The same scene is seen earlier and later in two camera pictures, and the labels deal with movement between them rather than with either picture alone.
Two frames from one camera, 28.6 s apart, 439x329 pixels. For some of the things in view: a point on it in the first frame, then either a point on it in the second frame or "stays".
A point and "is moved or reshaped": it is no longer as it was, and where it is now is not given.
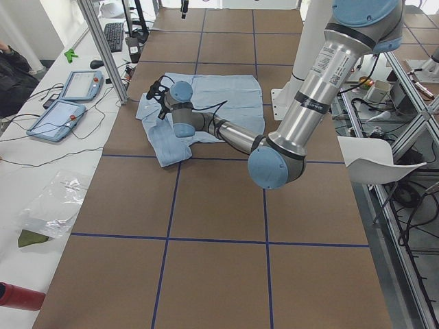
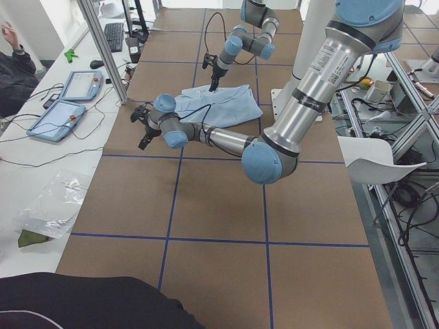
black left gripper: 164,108 to 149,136
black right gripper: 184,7 to 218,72
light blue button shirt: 236,97 is moved or reshaped
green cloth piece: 27,238 stays
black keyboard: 114,32 stays
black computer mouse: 96,64 stays
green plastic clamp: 70,54 stays
